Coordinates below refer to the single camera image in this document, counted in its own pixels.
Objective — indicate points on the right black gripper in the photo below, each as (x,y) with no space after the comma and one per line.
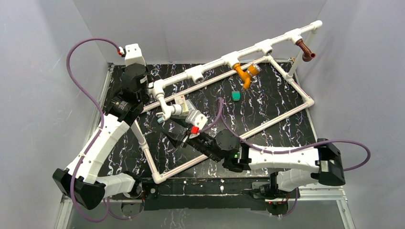
(175,138)

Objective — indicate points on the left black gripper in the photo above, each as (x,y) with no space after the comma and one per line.
(151,85)

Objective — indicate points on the white faucet chrome knob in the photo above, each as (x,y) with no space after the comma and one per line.
(167,110)

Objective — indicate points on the white PVC pipe frame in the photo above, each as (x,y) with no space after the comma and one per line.
(273,110)

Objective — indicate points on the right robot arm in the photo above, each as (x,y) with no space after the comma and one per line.
(320,163)

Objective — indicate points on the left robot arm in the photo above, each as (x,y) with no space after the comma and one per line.
(80,179)

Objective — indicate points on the clear plastic package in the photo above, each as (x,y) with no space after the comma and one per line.
(190,106)

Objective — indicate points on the green tape roll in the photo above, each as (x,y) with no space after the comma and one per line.
(235,95)

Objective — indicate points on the orange faucet chrome knob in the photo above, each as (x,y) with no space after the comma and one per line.
(247,74)

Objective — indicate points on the brown faucet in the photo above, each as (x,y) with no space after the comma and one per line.
(307,55)

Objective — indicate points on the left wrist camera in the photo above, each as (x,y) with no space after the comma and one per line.
(134,55)

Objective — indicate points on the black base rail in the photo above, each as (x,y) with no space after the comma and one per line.
(218,193)

